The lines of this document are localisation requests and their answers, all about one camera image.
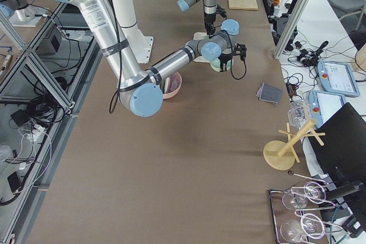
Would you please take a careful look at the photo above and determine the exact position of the wooden cutting board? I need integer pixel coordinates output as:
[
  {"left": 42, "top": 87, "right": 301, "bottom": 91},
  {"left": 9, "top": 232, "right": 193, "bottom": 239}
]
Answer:
[{"left": 228, "top": 0, "right": 258, "bottom": 10}]

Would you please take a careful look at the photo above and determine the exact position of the lower teach pendant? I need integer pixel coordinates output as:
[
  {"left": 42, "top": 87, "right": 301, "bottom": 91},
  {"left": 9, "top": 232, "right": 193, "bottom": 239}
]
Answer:
[{"left": 308, "top": 90, "right": 347, "bottom": 128}]

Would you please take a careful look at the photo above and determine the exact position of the lower wine glass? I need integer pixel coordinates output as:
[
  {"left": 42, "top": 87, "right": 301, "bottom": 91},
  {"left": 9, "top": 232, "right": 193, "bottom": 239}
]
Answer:
[{"left": 280, "top": 213, "right": 325, "bottom": 243}]

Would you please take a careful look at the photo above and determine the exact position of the upper teach pendant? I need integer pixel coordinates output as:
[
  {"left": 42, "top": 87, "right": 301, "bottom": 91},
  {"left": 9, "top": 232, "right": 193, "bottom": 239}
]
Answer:
[{"left": 317, "top": 61, "right": 360, "bottom": 97}]

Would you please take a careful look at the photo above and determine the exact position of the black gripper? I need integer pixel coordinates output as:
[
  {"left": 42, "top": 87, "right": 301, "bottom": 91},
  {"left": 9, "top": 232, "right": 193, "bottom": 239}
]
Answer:
[
  {"left": 219, "top": 43, "right": 246, "bottom": 71},
  {"left": 204, "top": 4, "right": 226, "bottom": 36}
]

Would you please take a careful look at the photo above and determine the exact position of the pink bowl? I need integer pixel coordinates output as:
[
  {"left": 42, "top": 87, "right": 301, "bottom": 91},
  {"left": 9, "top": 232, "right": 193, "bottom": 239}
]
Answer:
[{"left": 160, "top": 72, "right": 182, "bottom": 99}]

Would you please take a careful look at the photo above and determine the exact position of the black monitor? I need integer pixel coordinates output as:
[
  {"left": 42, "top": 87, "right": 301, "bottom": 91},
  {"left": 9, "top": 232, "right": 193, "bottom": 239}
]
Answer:
[{"left": 307, "top": 102, "right": 366, "bottom": 210}]

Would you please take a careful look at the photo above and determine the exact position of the upper wine glass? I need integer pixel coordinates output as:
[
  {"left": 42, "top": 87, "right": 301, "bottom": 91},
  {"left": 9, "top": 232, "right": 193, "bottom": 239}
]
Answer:
[{"left": 282, "top": 181, "right": 325, "bottom": 210}]

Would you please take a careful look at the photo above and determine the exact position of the teach pendant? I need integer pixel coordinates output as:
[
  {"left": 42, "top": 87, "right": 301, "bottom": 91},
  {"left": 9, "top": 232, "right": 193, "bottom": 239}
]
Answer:
[
  {"left": 317, "top": 61, "right": 360, "bottom": 97},
  {"left": 308, "top": 90, "right": 347, "bottom": 128}
]

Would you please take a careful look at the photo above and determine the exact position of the green bowl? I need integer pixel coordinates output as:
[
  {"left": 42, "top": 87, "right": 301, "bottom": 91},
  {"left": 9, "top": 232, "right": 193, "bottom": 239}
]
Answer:
[{"left": 210, "top": 55, "right": 232, "bottom": 72}]

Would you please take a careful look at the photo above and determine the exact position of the black wine glass rack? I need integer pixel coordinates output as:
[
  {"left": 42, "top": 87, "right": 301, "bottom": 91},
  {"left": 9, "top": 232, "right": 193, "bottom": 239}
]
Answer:
[{"left": 268, "top": 170, "right": 343, "bottom": 243}]

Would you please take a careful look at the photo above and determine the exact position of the cream serving tray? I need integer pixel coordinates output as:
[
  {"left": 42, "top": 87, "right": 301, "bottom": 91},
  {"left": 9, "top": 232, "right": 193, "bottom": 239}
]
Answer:
[{"left": 193, "top": 32, "right": 210, "bottom": 63}]

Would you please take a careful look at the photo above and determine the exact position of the wooden mug tree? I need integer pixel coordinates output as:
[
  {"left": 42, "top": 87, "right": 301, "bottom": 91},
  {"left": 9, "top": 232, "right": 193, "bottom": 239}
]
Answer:
[{"left": 263, "top": 117, "right": 325, "bottom": 170}]

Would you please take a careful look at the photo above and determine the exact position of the aluminium frame post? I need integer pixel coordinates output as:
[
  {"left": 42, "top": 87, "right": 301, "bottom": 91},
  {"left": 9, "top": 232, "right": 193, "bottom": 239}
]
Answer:
[{"left": 273, "top": 0, "right": 309, "bottom": 59}]

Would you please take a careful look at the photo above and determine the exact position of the clear glass mug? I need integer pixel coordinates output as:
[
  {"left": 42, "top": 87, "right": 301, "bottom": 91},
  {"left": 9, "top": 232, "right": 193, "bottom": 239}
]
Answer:
[{"left": 288, "top": 99, "right": 312, "bottom": 129}]

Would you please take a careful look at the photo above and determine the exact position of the grey cleaning cloth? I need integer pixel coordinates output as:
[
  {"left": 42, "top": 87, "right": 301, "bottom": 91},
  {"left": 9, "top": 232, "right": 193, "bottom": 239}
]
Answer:
[{"left": 256, "top": 83, "right": 283, "bottom": 105}]

